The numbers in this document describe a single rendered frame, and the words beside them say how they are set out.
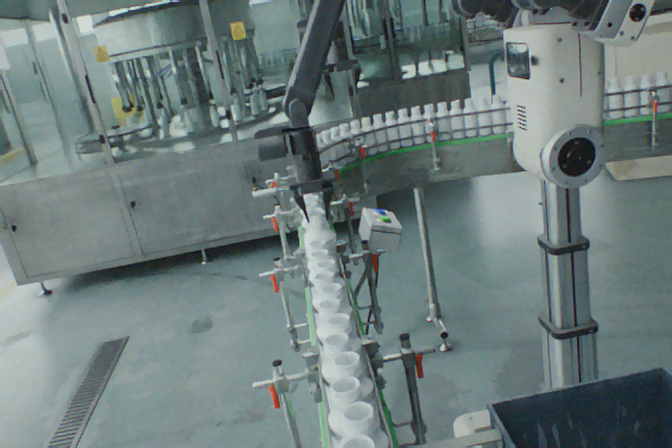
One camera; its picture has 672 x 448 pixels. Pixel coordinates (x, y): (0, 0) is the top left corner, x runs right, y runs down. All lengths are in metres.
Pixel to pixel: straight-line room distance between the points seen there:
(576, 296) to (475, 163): 1.17
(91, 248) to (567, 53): 3.94
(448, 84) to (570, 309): 4.94
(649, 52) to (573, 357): 3.59
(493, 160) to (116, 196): 2.87
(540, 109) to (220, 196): 3.31
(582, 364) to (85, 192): 3.71
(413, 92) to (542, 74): 4.98
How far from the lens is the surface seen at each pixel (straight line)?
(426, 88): 6.44
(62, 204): 4.76
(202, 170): 4.47
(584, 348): 1.82
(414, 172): 2.75
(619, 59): 5.08
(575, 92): 1.50
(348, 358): 0.84
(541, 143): 1.53
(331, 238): 1.28
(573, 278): 1.71
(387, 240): 1.45
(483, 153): 2.75
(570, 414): 1.14
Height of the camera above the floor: 1.59
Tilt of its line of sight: 19 degrees down
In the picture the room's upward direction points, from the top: 11 degrees counter-clockwise
